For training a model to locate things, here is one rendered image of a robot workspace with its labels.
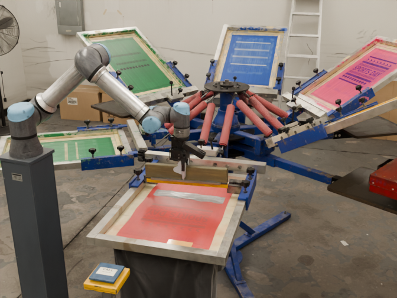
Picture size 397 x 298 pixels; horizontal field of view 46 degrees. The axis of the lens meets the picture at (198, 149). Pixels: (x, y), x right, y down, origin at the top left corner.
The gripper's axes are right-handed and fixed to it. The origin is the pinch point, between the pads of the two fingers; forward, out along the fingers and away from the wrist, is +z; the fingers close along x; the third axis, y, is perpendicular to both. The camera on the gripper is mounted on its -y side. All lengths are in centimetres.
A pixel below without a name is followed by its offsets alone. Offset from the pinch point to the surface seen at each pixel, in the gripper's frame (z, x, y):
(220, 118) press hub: -1, -91, 3
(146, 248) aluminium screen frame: 11.1, 48.1, 2.4
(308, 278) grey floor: 109, -87, -65
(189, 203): 13.5, 2.3, -2.4
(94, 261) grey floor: 109, -66, 89
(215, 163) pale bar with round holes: 8.2, -37.4, -6.3
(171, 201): 13.5, 2.7, 6.5
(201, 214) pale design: 13.4, 12.1, -10.8
